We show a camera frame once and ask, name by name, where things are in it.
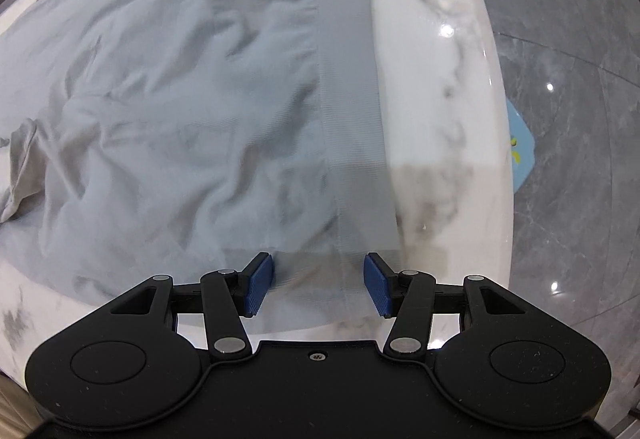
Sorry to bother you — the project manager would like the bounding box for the light grey-blue garment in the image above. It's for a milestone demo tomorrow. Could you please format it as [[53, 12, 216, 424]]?
[[0, 0, 407, 338]]

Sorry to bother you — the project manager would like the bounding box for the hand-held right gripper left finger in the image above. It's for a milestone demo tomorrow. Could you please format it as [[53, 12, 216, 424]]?
[[109, 252, 276, 363]]

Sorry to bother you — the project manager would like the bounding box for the light blue printed card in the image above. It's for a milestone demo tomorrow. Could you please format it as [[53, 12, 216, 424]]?
[[504, 98, 537, 192]]

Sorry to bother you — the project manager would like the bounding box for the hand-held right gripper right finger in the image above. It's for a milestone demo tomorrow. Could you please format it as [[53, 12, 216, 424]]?
[[363, 251, 532, 363]]

